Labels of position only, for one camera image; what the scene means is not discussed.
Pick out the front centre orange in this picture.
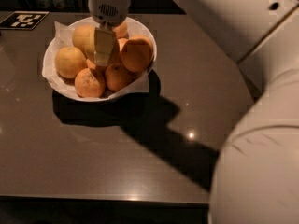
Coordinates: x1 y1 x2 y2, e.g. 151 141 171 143
105 63 134 92

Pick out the hidden middle orange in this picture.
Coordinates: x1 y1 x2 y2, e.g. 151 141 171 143
118 38 128 52

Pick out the white paper liner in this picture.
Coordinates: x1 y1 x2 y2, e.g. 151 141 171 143
41 21 150 101

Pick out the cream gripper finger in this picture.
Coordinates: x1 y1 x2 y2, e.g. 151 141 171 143
94 22 117 66

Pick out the white bowl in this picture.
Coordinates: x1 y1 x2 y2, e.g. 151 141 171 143
42 14 158 104

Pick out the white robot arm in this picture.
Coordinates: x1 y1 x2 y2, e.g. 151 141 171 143
129 0 299 224

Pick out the large orange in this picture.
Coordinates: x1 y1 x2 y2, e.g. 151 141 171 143
121 35 153 73
86 39 120 65

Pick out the top orange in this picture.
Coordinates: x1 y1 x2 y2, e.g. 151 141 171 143
113 21 128 39

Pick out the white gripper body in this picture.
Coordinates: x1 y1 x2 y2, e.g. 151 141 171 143
88 0 131 25

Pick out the black white fiducial marker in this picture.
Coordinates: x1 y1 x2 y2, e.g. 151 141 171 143
0 11 48 31

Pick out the front left mottled orange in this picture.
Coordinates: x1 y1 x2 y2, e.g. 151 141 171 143
75 68 106 98

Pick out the back left orange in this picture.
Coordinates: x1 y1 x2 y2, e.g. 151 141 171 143
72 25 94 54

